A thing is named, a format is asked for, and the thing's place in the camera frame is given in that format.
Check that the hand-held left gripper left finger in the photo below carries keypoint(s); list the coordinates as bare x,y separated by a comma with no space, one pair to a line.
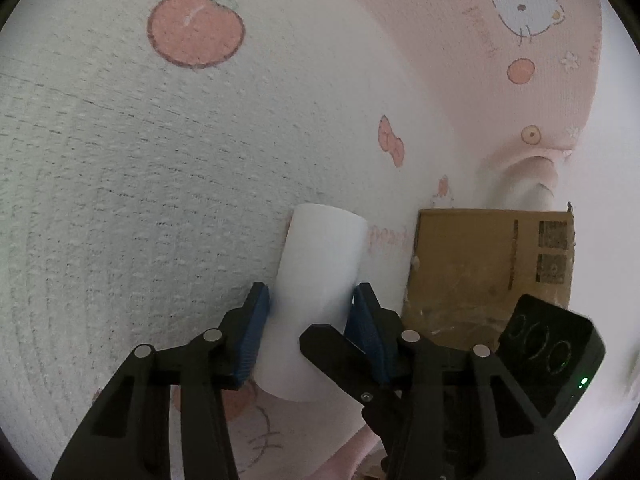
252,335

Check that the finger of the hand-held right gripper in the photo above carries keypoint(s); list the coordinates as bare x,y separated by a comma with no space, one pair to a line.
335,355

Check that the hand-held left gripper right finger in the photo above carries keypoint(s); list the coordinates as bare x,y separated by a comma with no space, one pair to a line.
367,320

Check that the white cardboard tube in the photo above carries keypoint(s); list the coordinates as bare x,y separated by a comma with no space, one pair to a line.
320,270

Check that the brown cardboard box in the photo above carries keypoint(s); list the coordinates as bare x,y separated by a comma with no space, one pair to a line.
465,270

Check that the pink plush cloth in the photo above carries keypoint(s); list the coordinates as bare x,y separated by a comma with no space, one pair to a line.
350,455

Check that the cartoon cat printed blanket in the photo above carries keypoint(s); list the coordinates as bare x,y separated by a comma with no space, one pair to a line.
150,160

